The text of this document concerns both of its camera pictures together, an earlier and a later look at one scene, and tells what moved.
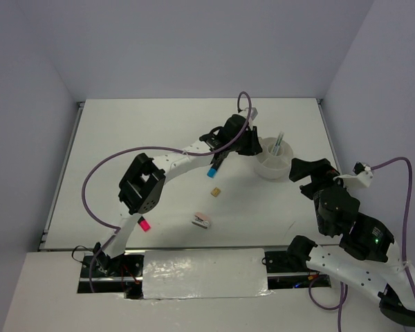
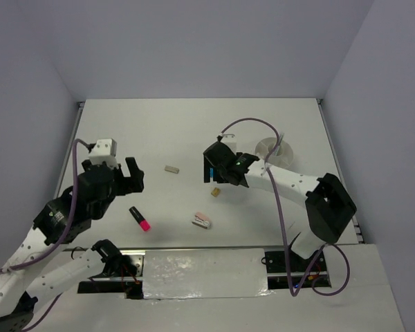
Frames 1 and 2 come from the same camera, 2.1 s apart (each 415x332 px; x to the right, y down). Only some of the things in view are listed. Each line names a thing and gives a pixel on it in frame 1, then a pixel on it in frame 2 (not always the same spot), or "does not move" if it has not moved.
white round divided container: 273,167 does not move
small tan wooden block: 215,191 does not move
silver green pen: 277,144 does not move
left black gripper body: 247,144 to 124,185
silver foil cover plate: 197,273 does not move
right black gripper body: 310,189 to 218,173
